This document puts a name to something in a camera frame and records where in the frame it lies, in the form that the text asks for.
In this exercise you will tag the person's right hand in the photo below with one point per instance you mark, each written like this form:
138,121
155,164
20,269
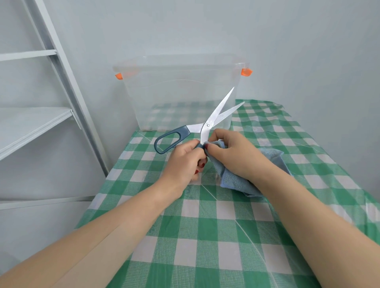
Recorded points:
243,157

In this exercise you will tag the person's left hand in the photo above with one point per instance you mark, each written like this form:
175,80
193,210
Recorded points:
184,166

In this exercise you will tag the blue microfibre cloth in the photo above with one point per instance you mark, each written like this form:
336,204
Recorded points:
234,181

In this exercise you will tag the person's right forearm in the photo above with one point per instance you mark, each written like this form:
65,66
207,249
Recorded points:
320,237

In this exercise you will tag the person's left forearm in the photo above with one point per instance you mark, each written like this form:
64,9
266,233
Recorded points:
89,240

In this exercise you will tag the clear plastic storage box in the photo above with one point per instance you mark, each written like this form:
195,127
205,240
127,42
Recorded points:
172,95

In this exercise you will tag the green white checkered tablecloth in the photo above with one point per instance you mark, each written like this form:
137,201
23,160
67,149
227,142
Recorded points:
207,237

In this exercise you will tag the white metal shelf rack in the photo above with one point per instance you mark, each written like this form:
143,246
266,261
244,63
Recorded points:
29,121

